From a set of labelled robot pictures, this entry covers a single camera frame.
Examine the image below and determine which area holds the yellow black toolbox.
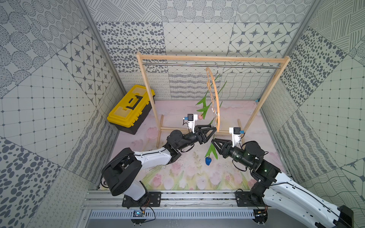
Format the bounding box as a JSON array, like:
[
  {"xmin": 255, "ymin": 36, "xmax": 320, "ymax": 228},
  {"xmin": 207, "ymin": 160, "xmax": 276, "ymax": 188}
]
[{"xmin": 107, "ymin": 85, "xmax": 152, "ymax": 135}]

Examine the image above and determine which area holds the right circuit board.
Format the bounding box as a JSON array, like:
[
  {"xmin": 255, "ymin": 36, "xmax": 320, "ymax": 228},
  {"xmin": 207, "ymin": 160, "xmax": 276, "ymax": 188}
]
[{"xmin": 252, "ymin": 210, "xmax": 268, "ymax": 225}]

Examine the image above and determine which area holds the left circuit board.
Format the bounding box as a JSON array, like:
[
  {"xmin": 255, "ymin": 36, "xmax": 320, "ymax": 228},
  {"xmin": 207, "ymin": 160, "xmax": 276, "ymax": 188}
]
[{"xmin": 131, "ymin": 210, "xmax": 146, "ymax": 226}]

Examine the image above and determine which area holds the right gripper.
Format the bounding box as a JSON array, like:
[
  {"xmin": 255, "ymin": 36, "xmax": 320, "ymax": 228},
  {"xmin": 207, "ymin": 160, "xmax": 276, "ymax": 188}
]
[{"xmin": 211, "ymin": 138, "xmax": 254, "ymax": 170}]

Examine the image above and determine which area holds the yellow tulip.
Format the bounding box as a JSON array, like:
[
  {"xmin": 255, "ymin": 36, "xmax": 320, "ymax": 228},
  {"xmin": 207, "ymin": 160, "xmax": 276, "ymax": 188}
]
[{"xmin": 209, "ymin": 101, "xmax": 223, "ymax": 125}]

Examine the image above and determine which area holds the floral table mat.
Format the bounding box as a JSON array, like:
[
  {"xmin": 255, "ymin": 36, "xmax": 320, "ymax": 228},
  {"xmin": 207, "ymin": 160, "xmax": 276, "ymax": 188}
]
[{"xmin": 99, "ymin": 100, "xmax": 286, "ymax": 191}]

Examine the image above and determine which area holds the white tulip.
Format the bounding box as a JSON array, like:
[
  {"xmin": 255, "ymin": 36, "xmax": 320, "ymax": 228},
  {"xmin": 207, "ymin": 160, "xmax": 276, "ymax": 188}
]
[{"xmin": 196, "ymin": 74, "xmax": 221, "ymax": 105}]

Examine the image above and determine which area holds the pink tulip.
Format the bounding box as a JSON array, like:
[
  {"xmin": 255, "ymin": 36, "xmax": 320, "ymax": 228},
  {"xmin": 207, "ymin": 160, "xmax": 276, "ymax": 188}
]
[{"xmin": 197, "ymin": 82, "xmax": 227, "ymax": 119}]

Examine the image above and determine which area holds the blue tulip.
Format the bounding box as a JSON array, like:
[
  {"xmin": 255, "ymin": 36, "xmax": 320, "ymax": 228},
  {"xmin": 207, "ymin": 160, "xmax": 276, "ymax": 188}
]
[{"xmin": 205, "ymin": 135, "xmax": 218, "ymax": 166}]

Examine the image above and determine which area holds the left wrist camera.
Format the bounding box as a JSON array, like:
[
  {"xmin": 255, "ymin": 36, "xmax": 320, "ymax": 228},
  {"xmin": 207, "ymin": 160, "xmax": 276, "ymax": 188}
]
[{"xmin": 183, "ymin": 114, "xmax": 198, "ymax": 133}]

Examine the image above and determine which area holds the circuit board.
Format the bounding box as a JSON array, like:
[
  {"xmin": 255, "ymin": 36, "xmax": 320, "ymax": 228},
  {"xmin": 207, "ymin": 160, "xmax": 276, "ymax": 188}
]
[
  {"xmin": 131, "ymin": 210, "xmax": 146, "ymax": 226},
  {"xmin": 252, "ymin": 210, "xmax": 268, "ymax": 225}
]

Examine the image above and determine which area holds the wooden clothes rack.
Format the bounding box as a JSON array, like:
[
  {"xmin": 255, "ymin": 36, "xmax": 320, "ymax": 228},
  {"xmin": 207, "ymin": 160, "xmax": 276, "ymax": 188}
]
[{"xmin": 135, "ymin": 53, "xmax": 291, "ymax": 149}]

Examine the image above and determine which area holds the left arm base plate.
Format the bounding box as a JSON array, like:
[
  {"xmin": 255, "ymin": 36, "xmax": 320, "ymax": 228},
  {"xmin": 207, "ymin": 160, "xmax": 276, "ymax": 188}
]
[{"xmin": 122, "ymin": 192, "xmax": 162, "ymax": 209}]

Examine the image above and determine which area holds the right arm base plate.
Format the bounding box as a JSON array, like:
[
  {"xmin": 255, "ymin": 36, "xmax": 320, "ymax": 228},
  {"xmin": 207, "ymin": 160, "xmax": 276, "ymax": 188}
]
[{"xmin": 234, "ymin": 191, "xmax": 265, "ymax": 207}]

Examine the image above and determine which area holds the metal rack rod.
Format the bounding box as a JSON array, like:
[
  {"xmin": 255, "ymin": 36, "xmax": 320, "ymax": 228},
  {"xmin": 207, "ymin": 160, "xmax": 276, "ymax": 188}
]
[{"xmin": 142, "ymin": 63, "xmax": 281, "ymax": 69}]

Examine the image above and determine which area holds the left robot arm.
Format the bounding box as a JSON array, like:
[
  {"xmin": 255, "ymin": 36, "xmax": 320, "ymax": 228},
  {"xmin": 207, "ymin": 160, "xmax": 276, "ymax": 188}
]
[{"xmin": 102, "ymin": 124, "xmax": 217, "ymax": 204}]

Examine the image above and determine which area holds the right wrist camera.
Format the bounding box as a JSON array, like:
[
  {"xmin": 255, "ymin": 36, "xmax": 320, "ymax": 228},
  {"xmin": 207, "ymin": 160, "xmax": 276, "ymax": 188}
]
[{"xmin": 229, "ymin": 127, "xmax": 245, "ymax": 147}]

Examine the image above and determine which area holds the wooden wavy clothes hanger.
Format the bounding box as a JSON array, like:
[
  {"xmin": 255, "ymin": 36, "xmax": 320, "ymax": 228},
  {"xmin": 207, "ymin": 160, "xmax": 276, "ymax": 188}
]
[{"xmin": 205, "ymin": 67, "xmax": 221, "ymax": 132}]

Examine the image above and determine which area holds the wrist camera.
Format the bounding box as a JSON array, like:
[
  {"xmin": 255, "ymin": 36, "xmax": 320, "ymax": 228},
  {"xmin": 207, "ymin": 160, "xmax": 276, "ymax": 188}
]
[
  {"xmin": 183, "ymin": 114, "xmax": 198, "ymax": 133},
  {"xmin": 229, "ymin": 127, "xmax": 245, "ymax": 147}
]

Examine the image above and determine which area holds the aluminium rail frame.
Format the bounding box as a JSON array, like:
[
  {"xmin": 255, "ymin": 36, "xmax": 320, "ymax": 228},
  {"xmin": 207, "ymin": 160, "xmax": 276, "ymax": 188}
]
[{"xmin": 81, "ymin": 189, "xmax": 303, "ymax": 211}]

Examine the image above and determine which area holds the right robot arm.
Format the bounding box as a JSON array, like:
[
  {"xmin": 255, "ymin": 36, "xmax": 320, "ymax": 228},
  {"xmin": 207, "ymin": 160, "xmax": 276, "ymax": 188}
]
[{"xmin": 212, "ymin": 139, "xmax": 355, "ymax": 228}]

